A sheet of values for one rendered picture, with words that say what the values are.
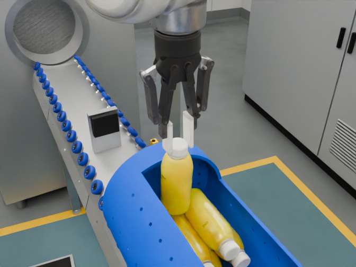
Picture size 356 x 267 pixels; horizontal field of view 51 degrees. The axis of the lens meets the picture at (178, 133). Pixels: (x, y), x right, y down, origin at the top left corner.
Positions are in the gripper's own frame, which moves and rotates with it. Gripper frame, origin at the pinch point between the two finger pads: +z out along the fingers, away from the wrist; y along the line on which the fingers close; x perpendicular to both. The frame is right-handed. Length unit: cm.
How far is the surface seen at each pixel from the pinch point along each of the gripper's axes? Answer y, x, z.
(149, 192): 7.2, 1.9, 10.4
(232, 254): -5.0, 13.9, 22.8
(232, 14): -302, -401, 125
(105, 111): -1, -53, 24
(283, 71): -162, -138, 79
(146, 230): 10.7, 8.0, 13.2
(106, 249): 13, -18, 46
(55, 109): 11, -83, 35
